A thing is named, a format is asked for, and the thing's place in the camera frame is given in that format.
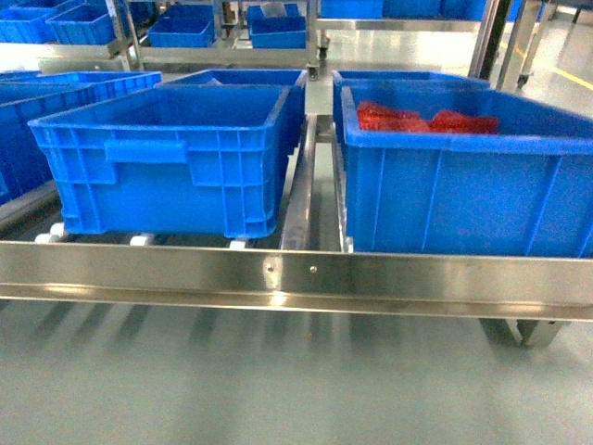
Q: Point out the steel shelf rack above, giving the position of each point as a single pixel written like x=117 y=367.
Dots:
x=311 y=269
x=102 y=35

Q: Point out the blue bin far left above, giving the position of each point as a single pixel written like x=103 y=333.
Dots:
x=24 y=106

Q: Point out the empty blue target bin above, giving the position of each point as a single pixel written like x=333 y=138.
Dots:
x=171 y=161

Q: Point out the blue bin with red parts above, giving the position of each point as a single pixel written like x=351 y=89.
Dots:
x=524 y=190

